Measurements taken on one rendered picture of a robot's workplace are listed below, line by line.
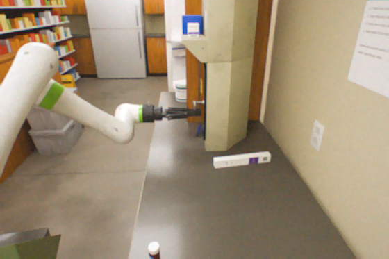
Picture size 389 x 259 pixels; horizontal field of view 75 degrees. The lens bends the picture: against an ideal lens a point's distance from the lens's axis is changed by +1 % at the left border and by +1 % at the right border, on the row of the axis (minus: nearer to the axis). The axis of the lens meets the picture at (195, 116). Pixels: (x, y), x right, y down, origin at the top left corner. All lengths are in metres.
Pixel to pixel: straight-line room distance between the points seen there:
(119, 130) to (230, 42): 0.63
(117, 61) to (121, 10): 1.13
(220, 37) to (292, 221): 0.79
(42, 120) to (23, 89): 2.43
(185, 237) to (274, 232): 0.30
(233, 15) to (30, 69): 0.79
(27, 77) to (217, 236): 0.79
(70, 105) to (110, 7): 5.16
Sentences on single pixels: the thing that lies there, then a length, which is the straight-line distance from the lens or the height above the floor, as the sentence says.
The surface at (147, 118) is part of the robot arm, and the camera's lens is 1.28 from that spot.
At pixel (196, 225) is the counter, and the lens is 0.98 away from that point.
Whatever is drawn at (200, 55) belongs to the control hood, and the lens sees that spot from 1.17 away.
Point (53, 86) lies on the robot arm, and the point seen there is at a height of 1.36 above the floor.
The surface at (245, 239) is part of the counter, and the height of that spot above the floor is 0.94.
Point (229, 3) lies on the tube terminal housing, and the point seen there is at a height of 1.66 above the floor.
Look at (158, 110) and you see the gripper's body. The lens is 1.27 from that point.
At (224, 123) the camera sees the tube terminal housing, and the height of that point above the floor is 1.10.
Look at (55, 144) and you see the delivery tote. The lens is 3.43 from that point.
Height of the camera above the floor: 1.66
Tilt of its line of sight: 24 degrees down
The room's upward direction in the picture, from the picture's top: straight up
